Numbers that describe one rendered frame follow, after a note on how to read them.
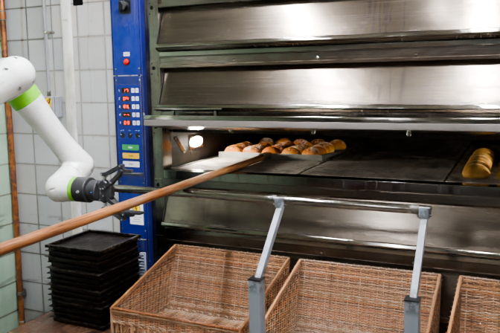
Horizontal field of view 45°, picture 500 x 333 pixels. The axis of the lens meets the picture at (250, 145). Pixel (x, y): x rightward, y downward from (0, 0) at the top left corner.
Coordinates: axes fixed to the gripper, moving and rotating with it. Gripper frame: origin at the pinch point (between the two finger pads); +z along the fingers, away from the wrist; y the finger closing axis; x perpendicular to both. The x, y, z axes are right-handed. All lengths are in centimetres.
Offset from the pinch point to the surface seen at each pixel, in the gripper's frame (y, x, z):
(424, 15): -61, -53, 88
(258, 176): 1, -54, 22
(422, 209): 2, -15, 93
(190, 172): 1, -54, -10
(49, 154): -3, -54, -89
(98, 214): -0.9, 34.5, 9.6
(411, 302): 23, 6, 94
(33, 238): 0, 60, 10
